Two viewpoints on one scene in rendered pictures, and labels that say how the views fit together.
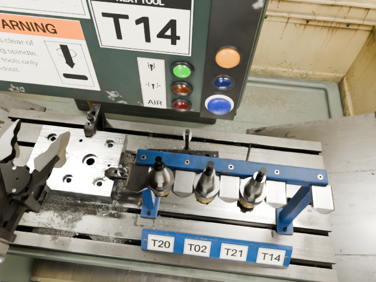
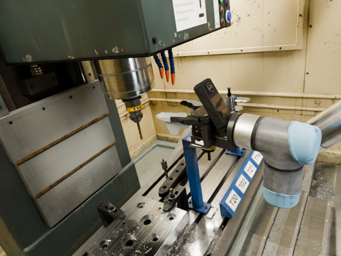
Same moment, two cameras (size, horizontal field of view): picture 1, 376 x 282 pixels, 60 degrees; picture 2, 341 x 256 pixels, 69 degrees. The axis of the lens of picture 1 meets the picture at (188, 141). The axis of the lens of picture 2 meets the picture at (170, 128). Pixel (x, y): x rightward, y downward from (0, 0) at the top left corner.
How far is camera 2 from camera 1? 0.85 m
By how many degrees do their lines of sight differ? 51
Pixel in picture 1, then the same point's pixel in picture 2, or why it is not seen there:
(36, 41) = not seen: outside the picture
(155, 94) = (217, 17)
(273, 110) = (152, 168)
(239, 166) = not seen: hidden behind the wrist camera
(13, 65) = (187, 14)
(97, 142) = (134, 212)
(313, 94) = (155, 151)
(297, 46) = (130, 132)
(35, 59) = (193, 6)
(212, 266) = (255, 185)
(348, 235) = not seen: hidden behind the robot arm
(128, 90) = (211, 19)
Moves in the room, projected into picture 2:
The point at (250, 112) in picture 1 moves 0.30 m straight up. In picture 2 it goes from (146, 178) to (137, 142)
